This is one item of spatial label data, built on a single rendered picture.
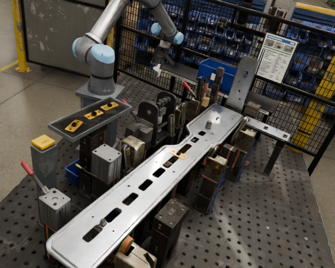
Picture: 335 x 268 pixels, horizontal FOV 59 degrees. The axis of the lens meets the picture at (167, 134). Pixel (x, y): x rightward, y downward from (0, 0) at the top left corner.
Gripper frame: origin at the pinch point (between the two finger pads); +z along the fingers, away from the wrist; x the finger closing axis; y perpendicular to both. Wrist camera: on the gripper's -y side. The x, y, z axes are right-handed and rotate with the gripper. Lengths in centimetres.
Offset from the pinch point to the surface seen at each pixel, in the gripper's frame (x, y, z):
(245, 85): 25, -55, -13
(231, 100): 18, -51, -1
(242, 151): 55, -58, 21
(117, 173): 101, 4, 33
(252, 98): 9, -66, -6
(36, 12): -168, 165, -14
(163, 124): 60, -10, 18
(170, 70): -11.0, -6.9, -5.5
